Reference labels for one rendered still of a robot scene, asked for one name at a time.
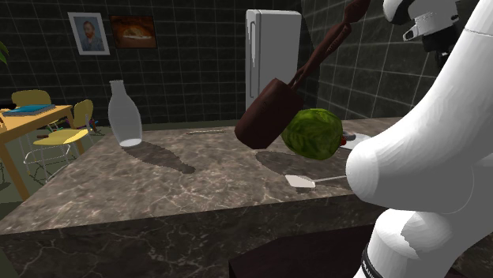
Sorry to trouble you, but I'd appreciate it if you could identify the white plate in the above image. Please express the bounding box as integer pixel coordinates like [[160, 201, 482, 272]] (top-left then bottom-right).
[[340, 130, 373, 152]]

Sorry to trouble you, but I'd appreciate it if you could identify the green cabbage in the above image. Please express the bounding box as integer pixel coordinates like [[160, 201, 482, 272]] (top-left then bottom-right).
[[280, 107, 344, 161]]

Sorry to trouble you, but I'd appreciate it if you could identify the white refrigerator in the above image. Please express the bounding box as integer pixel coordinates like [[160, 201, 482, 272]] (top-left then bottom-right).
[[245, 9, 303, 114]]

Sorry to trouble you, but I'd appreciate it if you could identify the white spatula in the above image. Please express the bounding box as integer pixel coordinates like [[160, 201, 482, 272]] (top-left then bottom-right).
[[284, 174, 348, 190]]

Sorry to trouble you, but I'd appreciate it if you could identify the dark robot stand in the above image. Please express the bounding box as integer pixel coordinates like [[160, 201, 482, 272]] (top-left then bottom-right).
[[228, 224, 386, 278]]

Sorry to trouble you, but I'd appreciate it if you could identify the clear glass bottle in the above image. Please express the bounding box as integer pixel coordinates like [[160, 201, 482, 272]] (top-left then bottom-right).
[[107, 79, 144, 148]]

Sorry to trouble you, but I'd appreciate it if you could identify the framed portrait painting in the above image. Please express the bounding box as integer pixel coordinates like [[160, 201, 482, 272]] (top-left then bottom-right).
[[67, 11, 111, 56]]

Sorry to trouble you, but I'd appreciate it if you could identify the yellow chair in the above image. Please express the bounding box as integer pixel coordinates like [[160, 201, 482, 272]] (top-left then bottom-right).
[[10, 88, 53, 107], [23, 99, 96, 175]]

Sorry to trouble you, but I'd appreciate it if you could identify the yellow wooden table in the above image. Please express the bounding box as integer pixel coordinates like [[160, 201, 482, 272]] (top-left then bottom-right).
[[0, 103, 86, 202]]

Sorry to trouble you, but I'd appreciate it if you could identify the dark brown long-handled mallet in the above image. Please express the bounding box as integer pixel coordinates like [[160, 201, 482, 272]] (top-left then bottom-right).
[[234, 0, 373, 151]]

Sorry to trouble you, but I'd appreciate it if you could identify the orange wall picture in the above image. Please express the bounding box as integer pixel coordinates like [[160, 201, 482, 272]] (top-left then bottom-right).
[[109, 14, 159, 50]]

